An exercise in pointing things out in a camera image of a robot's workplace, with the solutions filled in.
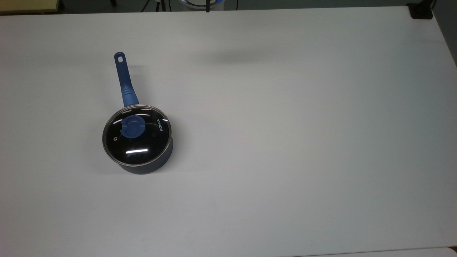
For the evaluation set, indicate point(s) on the black tripod legs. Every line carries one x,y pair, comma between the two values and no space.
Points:
160,4

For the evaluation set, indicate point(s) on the black clamp block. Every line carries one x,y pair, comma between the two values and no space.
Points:
421,10

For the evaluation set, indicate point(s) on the wooden desk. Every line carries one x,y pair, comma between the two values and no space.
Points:
28,5

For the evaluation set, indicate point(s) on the glass lid with blue knob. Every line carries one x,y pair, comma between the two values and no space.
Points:
142,142

